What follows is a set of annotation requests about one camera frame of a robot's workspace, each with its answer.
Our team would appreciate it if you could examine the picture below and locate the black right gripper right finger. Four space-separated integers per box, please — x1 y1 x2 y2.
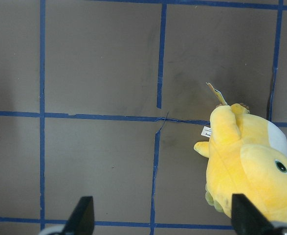
231 194 274 235

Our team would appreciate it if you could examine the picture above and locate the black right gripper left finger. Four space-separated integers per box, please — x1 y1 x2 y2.
62 196 94 235

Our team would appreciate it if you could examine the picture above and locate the yellow plush toy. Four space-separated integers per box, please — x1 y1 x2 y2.
194 90 287 223

